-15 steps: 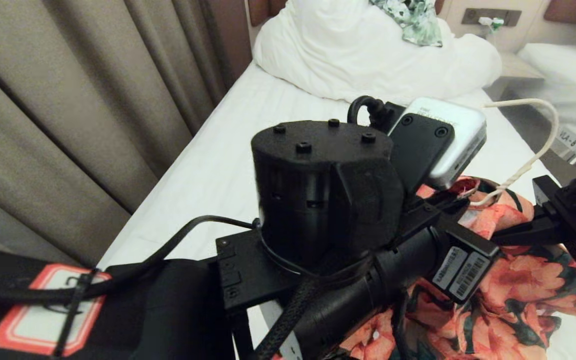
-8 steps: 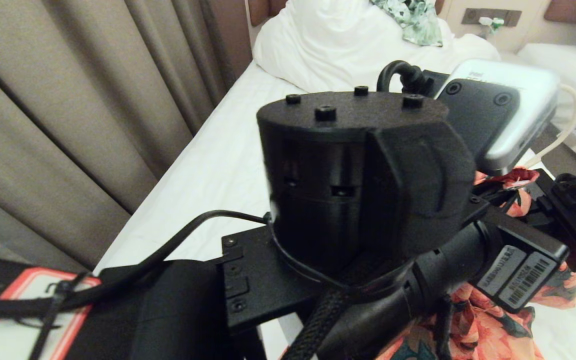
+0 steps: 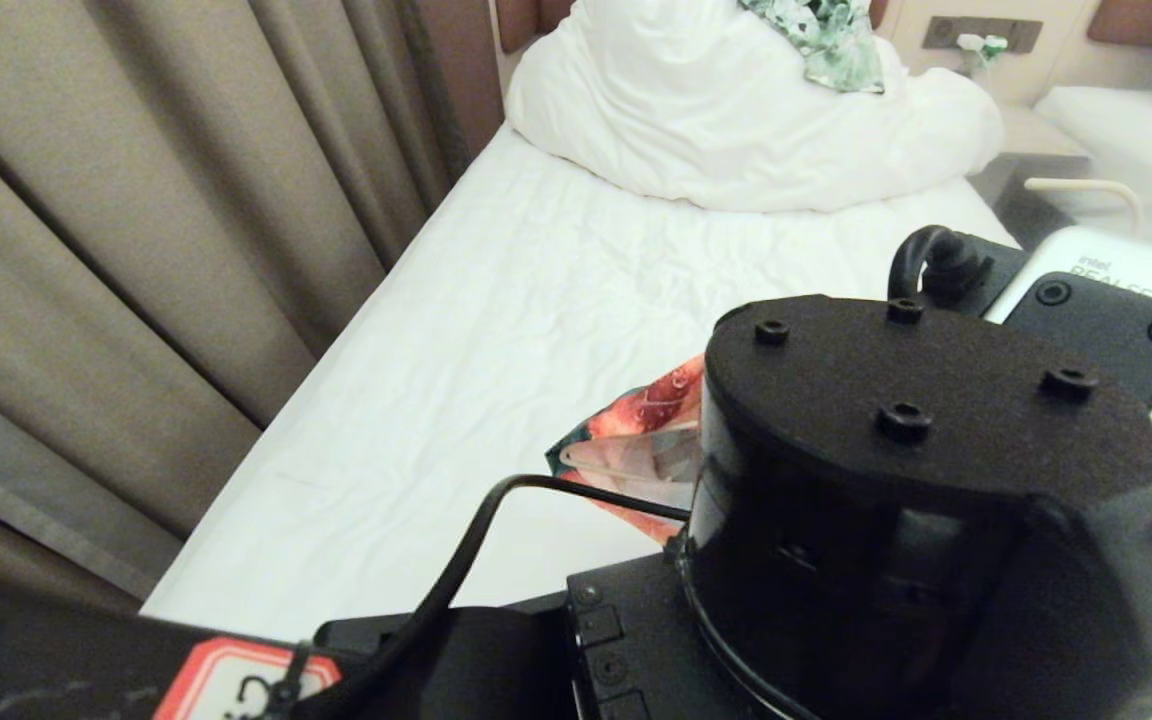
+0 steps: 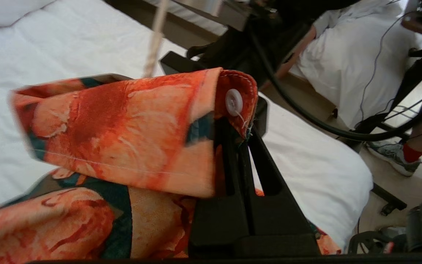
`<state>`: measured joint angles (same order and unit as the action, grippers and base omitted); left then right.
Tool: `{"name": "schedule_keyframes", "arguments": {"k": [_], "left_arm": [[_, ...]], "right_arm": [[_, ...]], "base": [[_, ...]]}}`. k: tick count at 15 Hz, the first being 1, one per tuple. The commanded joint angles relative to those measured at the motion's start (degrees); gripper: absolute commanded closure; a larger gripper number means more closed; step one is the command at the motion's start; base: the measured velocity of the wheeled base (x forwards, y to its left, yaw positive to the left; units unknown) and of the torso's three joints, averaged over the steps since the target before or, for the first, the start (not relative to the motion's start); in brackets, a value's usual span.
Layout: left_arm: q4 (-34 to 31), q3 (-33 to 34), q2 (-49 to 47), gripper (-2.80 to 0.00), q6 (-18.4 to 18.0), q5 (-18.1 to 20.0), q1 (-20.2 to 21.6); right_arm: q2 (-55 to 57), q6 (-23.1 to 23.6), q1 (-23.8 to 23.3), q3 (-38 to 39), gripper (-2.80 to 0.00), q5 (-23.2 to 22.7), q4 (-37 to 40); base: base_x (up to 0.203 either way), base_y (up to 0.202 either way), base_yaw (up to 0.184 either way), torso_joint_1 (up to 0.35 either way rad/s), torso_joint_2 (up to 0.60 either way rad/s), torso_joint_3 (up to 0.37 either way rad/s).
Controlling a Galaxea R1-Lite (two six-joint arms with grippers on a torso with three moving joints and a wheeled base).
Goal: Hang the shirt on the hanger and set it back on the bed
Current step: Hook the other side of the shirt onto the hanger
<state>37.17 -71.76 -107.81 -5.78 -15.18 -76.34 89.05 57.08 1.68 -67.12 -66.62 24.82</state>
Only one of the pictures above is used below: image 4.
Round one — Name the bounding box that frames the white sheeted bed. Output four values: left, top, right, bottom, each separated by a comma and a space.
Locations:
288, 0, 422, 129
0, 0, 374, 253

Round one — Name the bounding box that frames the orange floral short-sleeve shirt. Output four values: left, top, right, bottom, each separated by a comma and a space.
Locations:
0, 67, 343, 259

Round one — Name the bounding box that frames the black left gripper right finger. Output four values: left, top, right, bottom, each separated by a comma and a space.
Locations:
246, 126, 321, 257

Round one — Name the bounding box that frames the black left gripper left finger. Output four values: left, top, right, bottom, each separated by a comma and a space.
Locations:
189, 117, 250, 257

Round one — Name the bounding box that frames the cream wire clothes hanger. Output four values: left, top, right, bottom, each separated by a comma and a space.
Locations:
143, 0, 171, 78

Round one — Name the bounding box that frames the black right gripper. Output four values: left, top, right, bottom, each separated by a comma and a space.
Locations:
160, 51, 269, 137

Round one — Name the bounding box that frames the seated person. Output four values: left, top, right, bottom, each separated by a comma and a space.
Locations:
367, 79, 422, 177

